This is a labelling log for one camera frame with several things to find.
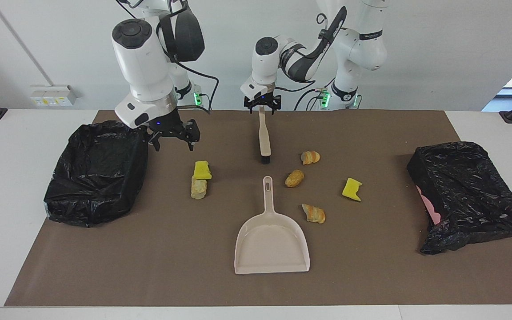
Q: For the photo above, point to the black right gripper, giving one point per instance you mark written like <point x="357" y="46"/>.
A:
<point x="174" y="126"/>

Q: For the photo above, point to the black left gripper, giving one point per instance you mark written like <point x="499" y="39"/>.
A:
<point x="262" y="100"/>

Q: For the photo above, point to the beige brush with black bristles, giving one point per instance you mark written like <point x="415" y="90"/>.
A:
<point x="264" y="138"/>

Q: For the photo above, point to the yellow sponge piece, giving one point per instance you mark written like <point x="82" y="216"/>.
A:
<point x="202" y="172"/>
<point x="350" y="189"/>

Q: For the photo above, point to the pale crusty bread piece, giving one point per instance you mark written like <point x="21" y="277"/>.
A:
<point x="198" y="190"/>

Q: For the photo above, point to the striped croissant piece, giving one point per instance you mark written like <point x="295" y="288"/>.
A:
<point x="311" y="157"/>

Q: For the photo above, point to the brown oval bread roll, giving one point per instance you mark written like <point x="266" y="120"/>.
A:
<point x="294" y="178"/>

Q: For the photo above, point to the pale croissant piece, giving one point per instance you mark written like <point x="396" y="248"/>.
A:
<point x="314" y="214"/>

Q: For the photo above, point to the beige plastic dustpan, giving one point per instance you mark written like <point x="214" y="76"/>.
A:
<point x="271" y="244"/>

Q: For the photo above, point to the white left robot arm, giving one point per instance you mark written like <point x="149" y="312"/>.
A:
<point x="358" y="49"/>

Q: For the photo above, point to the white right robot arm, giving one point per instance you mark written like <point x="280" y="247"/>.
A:
<point x="142" y="66"/>

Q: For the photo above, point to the black plastic trash bag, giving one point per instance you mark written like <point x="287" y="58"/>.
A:
<point x="96" y="178"/>
<point x="469" y="191"/>

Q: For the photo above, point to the pink plastic bin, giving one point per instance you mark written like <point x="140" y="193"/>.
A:
<point x="431" y="209"/>

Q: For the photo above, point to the brown table mat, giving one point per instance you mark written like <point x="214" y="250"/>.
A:
<point x="371" y="275"/>

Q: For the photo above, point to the white wall socket box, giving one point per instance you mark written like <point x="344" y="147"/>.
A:
<point x="54" y="95"/>

